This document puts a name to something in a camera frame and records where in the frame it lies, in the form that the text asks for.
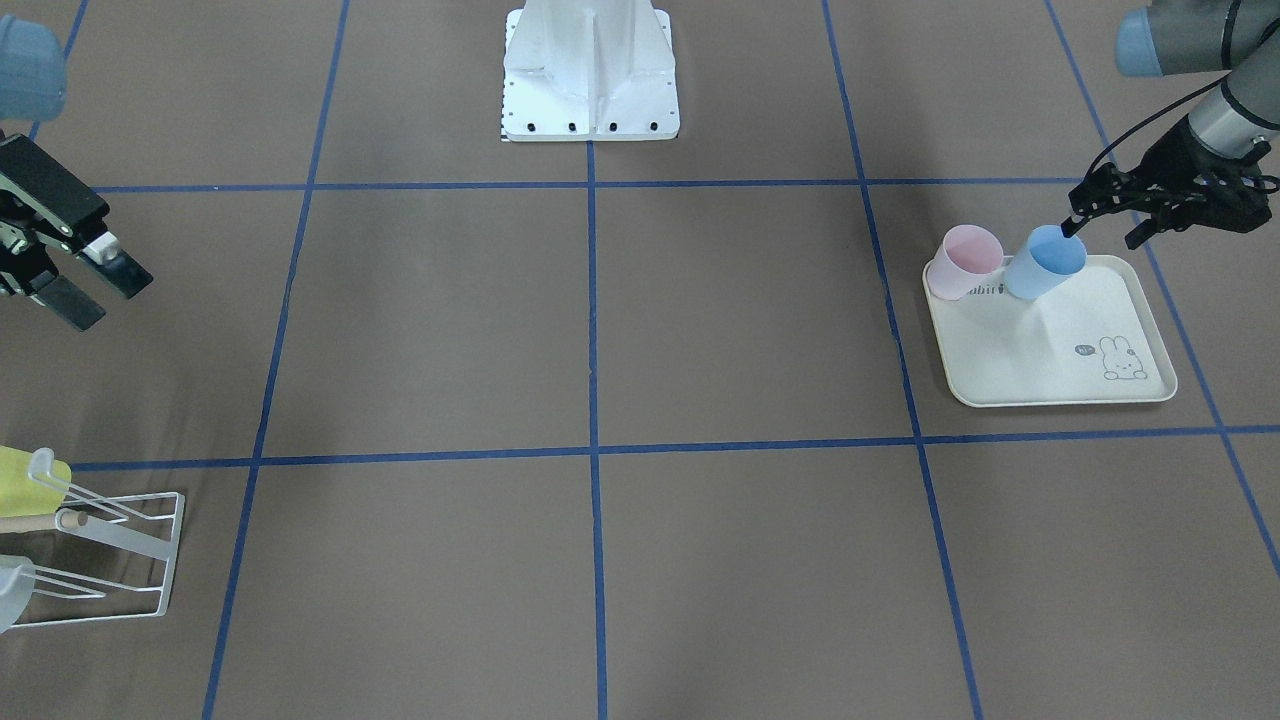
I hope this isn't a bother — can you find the black camera cable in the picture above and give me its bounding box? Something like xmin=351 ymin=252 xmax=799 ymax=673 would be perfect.
xmin=1091 ymin=70 xmax=1242 ymax=181

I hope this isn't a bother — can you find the yellow plastic cup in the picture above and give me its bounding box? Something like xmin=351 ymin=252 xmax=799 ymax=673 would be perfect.
xmin=1 ymin=446 xmax=73 ymax=520

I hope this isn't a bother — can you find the grey plastic cup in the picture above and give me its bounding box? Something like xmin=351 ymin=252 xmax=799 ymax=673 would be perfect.
xmin=1 ymin=555 xmax=36 ymax=633

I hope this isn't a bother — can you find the pink plastic cup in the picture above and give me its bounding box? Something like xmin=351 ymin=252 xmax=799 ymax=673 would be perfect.
xmin=924 ymin=224 xmax=1005 ymax=301

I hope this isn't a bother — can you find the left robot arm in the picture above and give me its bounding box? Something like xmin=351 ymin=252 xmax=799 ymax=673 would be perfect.
xmin=1061 ymin=1 xmax=1279 ymax=249

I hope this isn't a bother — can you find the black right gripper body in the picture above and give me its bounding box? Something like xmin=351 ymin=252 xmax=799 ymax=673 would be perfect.
xmin=1 ymin=135 xmax=110 ymax=296

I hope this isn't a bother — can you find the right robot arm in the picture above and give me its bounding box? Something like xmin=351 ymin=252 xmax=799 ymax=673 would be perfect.
xmin=1 ymin=15 xmax=154 ymax=331

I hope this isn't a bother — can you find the white wire cup rack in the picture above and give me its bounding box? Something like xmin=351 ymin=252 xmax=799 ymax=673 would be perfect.
xmin=3 ymin=448 xmax=187 ymax=632

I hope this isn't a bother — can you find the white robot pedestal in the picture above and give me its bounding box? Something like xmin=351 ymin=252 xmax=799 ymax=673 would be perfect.
xmin=500 ymin=1 xmax=681 ymax=143

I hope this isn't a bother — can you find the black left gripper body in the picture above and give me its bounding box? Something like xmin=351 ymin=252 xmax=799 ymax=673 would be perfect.
xmin=1069 ymin=118 xmax=1277 ymax=234

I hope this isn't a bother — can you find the blue plastic cup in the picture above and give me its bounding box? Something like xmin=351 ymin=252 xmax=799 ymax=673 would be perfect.
xmin=1004 ymin=225 xmax=1088 ymax=300

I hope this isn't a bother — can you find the cream serving tray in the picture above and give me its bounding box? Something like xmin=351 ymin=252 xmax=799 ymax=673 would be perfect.
xmin=924 ymin=255 xmax=1179 ymax=407

